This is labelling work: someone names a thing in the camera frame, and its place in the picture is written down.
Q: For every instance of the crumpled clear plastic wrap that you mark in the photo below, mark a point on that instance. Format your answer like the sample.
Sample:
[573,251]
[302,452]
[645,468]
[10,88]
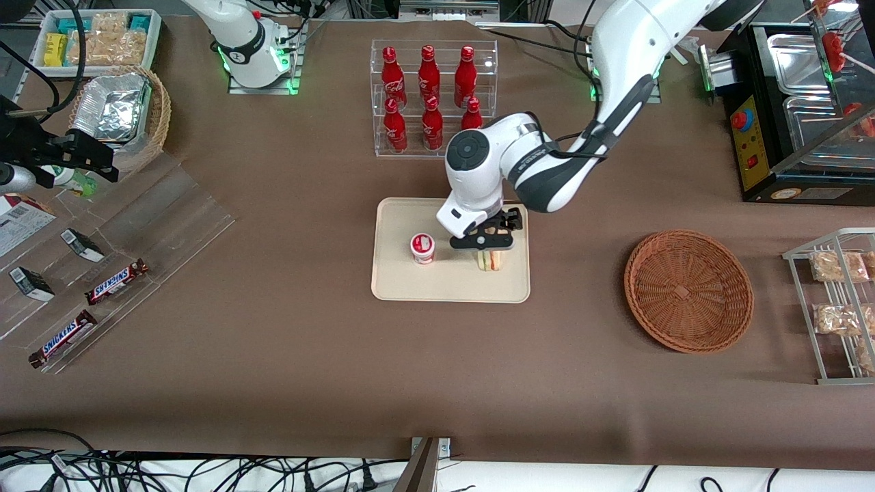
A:
[689,49]

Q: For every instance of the clear granola snack bag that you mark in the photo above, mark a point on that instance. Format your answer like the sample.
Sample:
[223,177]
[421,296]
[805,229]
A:
[835,319]
[870,263]
[837,266]
[109,49]
[868,321]
[109,23]
[867,357]

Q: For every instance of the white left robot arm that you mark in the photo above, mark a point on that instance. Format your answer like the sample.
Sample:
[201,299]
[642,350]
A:
[636,55]

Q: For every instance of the round brown wicker basket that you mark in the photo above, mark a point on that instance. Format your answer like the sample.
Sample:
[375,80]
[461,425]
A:
[687,294]

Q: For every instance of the clear acrylic bottle rack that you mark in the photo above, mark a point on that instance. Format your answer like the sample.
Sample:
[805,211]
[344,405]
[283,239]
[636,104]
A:
[410,154]

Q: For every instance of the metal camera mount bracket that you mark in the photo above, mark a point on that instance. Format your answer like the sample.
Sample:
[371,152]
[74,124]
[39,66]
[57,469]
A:
[420,471]

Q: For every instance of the red cola bottle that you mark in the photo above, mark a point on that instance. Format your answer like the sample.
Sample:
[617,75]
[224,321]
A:
[432,128]
[471,115]
[392,78]
[394,130]
[465,76]
[428,75]

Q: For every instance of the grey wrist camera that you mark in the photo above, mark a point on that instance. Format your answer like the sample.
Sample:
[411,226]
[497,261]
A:
[461,220]
[15,179]

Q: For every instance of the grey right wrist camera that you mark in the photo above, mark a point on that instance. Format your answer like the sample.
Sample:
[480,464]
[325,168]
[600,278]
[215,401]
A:
[15,179]

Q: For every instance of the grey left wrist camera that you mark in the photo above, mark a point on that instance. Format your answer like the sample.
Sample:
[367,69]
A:
[461,220]

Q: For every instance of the aluminium frame rail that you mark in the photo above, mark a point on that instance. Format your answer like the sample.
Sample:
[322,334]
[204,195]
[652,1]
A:
[448,5]

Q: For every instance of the clear acrylic stepped stand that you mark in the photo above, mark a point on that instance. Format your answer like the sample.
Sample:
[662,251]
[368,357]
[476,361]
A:
[171,219]

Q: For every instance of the brown Snickers bar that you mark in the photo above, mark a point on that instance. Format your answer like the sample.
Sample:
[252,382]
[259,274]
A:
[63,339]
[116,281]

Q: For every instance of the brown table cover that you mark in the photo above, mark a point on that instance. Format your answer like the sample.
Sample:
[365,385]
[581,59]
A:
[437,383]

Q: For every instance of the triangular sandwich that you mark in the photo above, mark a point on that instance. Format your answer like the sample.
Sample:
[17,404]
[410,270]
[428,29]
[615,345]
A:
[492,262]

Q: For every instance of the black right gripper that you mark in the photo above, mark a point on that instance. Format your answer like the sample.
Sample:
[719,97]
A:
[26,141]

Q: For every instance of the black food display case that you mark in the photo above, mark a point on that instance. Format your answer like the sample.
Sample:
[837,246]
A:
[759,82]

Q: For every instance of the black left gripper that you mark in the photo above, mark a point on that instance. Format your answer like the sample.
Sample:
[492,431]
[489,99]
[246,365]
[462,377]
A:
[511,219]

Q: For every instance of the steel food pan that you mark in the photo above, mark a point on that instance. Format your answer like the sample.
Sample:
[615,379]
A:
[796,65]
[813,119]

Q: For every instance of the teal snack pack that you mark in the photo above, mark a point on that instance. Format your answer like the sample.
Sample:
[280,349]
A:
[74,25]
[139,22]

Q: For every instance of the beige plastic tray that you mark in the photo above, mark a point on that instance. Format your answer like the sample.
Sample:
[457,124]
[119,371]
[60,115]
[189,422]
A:
[410,287]

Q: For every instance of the red skewered food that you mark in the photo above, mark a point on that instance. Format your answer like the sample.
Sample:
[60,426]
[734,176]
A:
[833,51]

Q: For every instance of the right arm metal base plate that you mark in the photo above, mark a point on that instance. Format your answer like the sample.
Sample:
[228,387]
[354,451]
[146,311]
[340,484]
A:
[263,89]

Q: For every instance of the yellow snack pack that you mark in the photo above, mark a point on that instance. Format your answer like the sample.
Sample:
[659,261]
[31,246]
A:
[56,49]

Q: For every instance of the silver metal block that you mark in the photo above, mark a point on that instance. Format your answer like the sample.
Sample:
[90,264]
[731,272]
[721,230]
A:
[716,72]

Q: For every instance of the tan wicker basket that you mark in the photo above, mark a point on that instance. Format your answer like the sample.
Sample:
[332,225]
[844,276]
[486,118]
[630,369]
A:
[158,116]

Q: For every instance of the small black box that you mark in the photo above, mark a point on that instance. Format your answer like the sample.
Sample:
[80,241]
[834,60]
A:
[82,246]
[31,284]

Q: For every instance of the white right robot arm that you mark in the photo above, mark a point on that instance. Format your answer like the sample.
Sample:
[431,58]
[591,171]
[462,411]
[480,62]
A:
[246,48]

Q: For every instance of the red white yogurt cup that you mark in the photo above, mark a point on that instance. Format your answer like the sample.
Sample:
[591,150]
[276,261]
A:
[422,247]

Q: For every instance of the white red carton box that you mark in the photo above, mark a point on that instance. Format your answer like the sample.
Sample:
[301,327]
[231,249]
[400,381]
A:
[20,225]

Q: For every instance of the red emergency stop button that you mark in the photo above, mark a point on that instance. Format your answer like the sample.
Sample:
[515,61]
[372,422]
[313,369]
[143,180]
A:
[740,120]

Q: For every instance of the white plastic bin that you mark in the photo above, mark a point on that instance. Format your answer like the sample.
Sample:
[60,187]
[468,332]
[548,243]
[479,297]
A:
[156,37]

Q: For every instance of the green white plastic bottle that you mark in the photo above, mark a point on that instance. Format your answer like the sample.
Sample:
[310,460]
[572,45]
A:
[76,183]

